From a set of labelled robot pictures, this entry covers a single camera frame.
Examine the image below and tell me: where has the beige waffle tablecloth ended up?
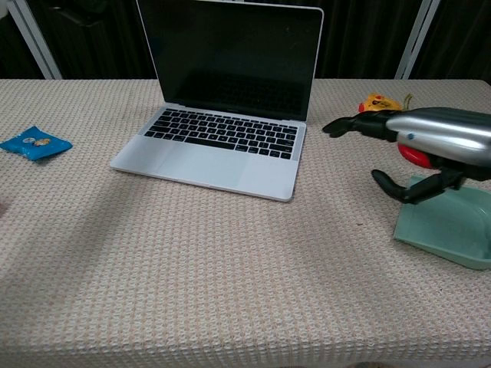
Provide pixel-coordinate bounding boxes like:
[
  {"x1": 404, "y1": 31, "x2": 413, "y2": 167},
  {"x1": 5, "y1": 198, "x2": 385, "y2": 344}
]
[{"x1": 0, "y1": 78, "x2": 491, "y2": 368}]

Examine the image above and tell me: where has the red plastic object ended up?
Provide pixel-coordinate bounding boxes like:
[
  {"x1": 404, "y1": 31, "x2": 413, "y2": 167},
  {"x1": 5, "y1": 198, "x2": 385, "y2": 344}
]
[{"x1": 396, "y1": 142, "x2": 435, "y2": 169}]

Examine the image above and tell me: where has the silver laptop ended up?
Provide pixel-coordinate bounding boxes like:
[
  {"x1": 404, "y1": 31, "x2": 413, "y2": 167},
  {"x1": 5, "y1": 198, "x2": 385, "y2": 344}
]
[{"x1": 109, "y1": 0, "x2": 325, "y2": 203}]

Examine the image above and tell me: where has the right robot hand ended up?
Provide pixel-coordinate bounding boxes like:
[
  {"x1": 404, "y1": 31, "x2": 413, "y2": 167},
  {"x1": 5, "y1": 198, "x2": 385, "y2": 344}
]
[{"x1": 321, "y1": 107, "x2": 491, "y2": 205}]

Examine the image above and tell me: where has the green plastic dustpan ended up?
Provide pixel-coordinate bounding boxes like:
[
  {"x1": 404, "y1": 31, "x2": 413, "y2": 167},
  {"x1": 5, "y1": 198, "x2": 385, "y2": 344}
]
[{"x1": 393, "y1": 174, "x2": 491, "y2": 271}]

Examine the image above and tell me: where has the white metal frame post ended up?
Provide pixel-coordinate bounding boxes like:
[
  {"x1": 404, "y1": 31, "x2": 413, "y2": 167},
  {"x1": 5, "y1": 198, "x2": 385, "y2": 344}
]
[
  {"x1": 394, "y1": 0, "x2": 441, "y2": 81},
  {"x1": 2, "y1": 0, "x2": 63, "y2": 81}
]

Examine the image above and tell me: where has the blue snack packet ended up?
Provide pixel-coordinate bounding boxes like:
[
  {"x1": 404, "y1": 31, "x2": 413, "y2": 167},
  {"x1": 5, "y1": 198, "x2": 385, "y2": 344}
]
[{"x1": 0, "y1": 125, "x2": 74, "y2": 163}]

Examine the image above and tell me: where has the yellow toy tape measure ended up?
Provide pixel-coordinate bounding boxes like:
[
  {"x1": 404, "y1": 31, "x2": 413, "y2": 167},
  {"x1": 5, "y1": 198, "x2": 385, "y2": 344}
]
[{"x1": 358, "y1": 92, "x2": 414, "y2": 114}]

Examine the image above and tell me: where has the black curtain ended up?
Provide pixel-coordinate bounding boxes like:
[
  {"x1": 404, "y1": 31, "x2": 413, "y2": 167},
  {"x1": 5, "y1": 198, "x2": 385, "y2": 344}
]
[{"x1": 0, "y1": 0, "x2": 491, "y2": 86}]

